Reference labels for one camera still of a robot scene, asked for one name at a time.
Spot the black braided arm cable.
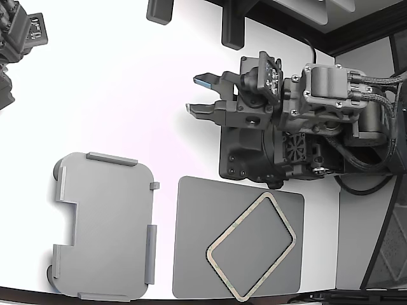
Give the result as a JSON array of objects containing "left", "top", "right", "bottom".
[{"left": 346, "top": 70, "right": 407, "bottom": 172}]

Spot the black six-joint robot arm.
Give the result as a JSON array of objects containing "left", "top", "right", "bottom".
[{"left": 218, "top": 62, "right": 407, "bottom": 191}]

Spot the thin black power cable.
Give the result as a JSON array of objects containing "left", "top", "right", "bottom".
[{"left": 300, "top": 37, "right": 318, "bottom": 65}]

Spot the black slanted support bar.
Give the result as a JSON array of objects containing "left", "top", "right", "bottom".
[{"left": 361, "top": 177, "right": 407, "bottom": 290}]

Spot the short dark grey stand foot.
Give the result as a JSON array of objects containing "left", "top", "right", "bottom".
[{"left": 146, "top": 0, "right": 175, "bottom": 25}]

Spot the black looped cable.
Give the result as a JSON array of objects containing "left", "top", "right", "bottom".
[{"left": 333, "top": 173, "right": 397, "bottom": 195}]

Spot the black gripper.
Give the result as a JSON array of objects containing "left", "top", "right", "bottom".
[{"left": 186, "top": 57, "right": 284, "bottom": 128}]

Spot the black table edge rail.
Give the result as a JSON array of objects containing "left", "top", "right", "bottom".
[{"left": 203, "top": 0, "right": 407, "bottom": 58}]

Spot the grey rectangular holder with tabs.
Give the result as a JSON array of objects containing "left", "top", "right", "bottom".
[{"left": 46, "top": 151, "right": 161, "bottom": 302}]

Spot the beige rectangular adhesive frame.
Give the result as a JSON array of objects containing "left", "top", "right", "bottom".
[{"left": 205, "top": 191, "right": 298, "bottom": 302}]

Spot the dark grey flat mat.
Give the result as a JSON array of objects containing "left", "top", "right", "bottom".
[{"left": 172, "top": 175, "right": 305, "bottom": 299}]

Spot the long black bracket post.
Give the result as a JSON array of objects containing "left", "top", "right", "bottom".
[{"left": 221, "top": 0, "right": 246, "bottom": 51}]

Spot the black wrist camera board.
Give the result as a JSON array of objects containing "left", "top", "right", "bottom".
[{"left": 238, "top": 50, "right": 284, "bottom": 107}]

